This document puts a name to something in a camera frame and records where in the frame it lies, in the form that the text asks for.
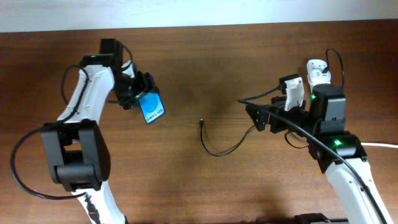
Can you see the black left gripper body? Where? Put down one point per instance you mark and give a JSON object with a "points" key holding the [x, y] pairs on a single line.
{"points": [[130, 88]]}

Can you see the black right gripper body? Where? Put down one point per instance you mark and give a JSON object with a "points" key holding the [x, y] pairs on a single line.
{"points": [[275, 119]]}

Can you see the blue screen Galaxy smartphone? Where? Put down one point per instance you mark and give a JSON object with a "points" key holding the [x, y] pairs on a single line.
{"points": [[152, 107]]}

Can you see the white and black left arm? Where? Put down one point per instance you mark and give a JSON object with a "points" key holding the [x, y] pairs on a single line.
{"points": [[77, 155]]}

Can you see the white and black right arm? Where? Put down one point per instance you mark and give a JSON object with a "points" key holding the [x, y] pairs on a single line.
{"points": [[339, 153]]}

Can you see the white power strip socket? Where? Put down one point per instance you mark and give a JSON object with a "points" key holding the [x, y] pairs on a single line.
{"points": [[316, 76]]}

